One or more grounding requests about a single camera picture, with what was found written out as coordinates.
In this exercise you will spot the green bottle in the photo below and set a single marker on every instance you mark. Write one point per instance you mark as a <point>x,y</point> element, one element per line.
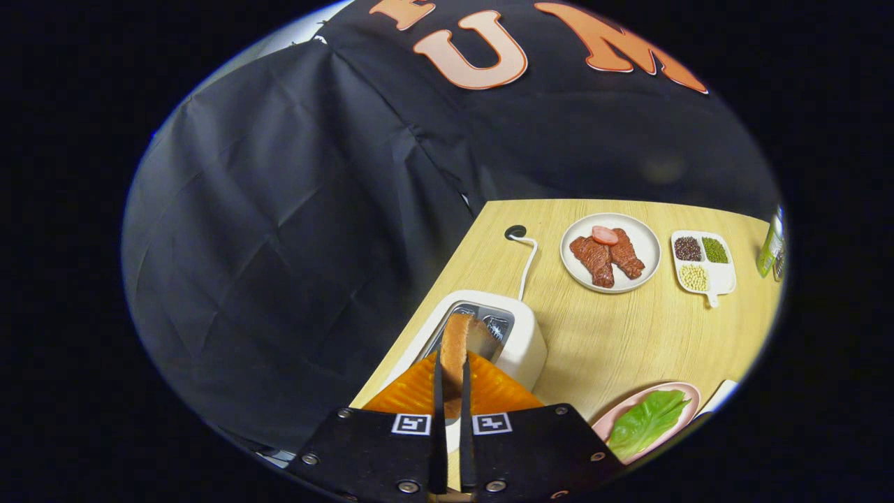
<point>770,251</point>

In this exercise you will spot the pile of yellow soybeans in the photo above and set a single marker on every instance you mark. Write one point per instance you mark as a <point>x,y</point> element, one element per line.
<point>693,277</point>

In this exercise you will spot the white divided dish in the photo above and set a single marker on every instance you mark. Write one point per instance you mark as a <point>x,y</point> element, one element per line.
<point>723,276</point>

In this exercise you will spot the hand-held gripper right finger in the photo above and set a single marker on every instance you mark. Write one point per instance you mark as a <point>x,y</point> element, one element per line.
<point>538,454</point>

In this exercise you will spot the white toaster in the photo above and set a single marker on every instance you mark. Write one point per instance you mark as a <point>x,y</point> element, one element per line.
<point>527,349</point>

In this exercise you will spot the black backdrop cloth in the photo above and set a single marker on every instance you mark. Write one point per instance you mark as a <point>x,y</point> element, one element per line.
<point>279,244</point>

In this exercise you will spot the white leaf-shaped plate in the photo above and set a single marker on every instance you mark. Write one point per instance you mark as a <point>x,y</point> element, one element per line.
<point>719,395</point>

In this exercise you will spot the toasted bread slice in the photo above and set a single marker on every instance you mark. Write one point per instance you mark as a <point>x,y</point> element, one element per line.
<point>454,349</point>

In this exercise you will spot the round white plate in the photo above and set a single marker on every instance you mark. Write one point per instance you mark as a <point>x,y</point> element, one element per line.
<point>642,234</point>

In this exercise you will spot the pile of green beans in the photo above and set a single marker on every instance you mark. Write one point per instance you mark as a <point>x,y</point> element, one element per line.
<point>714,249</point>

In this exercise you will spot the brown meat piece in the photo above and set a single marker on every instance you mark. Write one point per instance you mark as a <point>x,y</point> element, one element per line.
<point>627,258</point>
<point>594,262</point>

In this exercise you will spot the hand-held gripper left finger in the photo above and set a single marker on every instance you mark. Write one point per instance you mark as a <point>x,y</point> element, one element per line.
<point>370,454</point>

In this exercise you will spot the green lettuce leaf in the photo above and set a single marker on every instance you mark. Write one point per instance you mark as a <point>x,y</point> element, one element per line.
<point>649,423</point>

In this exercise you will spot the pink plate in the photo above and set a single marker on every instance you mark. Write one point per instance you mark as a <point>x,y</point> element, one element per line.
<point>628,405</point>

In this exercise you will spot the pile of dark red beans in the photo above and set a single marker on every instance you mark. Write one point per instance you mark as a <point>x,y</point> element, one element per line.
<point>688,248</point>

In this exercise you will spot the red sausage slice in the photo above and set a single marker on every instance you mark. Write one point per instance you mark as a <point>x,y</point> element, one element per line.
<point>605,235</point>

